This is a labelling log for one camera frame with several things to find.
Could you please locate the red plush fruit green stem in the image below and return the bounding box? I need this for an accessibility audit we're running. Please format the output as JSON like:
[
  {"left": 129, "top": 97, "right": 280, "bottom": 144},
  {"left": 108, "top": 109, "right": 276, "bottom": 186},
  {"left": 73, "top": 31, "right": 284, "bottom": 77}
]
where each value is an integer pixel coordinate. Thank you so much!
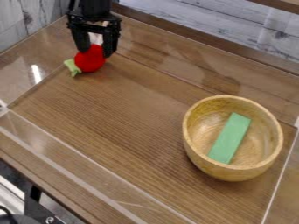
[{"left": 64, "top": 44, "right": 105, "bottom": 77}]

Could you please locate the green rectangular block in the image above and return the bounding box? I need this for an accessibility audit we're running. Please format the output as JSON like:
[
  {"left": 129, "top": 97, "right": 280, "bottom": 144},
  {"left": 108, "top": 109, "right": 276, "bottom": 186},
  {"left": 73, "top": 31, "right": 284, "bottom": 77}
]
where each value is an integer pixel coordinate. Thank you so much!
[{"left": 208, "top": 113, "right": 251, "bottom": 164}]

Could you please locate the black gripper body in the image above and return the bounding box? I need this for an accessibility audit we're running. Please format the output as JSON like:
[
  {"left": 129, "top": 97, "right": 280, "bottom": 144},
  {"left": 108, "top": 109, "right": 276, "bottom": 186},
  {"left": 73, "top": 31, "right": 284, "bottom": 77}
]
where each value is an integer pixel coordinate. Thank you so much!
[{"left": 66, "top": 0, "right": 121, "bottom": 32}]

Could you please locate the clear acrylic tray wall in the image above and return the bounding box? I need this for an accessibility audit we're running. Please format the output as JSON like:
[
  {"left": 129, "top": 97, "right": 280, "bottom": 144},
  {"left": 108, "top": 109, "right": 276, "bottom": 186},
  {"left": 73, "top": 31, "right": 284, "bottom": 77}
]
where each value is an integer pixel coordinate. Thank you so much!
[{"left": 0, "top": 101, "right": 194, "bottom": 224}]

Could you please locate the wooden bowl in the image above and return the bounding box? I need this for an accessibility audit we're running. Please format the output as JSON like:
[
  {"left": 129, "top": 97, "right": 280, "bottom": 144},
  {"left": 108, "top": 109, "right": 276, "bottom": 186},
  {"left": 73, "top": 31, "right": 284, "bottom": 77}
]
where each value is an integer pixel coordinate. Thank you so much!
[{"left": 181, "top": 95, "right": 284, "bottom": 182}]

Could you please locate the clear acrylic corner bracket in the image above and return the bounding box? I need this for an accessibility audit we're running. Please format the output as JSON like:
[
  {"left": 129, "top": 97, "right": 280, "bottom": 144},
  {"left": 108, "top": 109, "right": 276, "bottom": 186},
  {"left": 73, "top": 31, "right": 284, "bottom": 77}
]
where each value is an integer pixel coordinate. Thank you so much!
[{"left": 88, "top": 32, "right": 102, "bottom": 46}]

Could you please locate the black metal table frame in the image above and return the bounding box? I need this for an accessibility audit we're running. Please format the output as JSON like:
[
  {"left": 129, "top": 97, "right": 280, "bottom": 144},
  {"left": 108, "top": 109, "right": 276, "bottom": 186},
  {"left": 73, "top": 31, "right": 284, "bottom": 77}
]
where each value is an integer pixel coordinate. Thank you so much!
[{"left": 0, "top": 185, "right": 65, "bottom": 224}]

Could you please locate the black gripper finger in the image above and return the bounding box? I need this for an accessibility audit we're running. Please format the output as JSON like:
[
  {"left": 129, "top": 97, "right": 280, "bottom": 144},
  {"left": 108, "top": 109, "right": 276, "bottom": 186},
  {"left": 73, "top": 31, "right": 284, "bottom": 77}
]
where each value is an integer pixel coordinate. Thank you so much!
[
  {"left": 101, "top": 24, "right": 120, "bottom": 58},
  {"left": 70, "top": 27, "right": 90, "bottom": 53}
]

